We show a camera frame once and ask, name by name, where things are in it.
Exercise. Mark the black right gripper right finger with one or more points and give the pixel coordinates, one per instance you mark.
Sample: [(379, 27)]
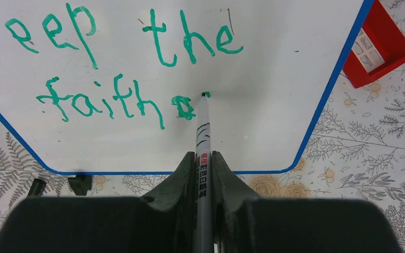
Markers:
[(246, 222)]

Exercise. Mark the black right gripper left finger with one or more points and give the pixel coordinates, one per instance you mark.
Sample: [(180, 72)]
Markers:
[(158, 221)]

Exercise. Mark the green whiteboard marker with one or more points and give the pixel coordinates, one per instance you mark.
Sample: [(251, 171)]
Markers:
[(203, 225)]

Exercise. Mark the blue framed whiteboard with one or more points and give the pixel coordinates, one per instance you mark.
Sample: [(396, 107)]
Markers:
[(113, 87)]

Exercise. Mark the black whiteboard marker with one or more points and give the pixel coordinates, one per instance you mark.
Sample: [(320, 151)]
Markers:
[(37, 187)]

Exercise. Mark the floral patterned table mat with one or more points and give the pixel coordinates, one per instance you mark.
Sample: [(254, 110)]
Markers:
[(356, 151)]

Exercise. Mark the red rectangular frame block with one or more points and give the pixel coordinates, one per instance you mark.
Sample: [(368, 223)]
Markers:
[(379, 48)]

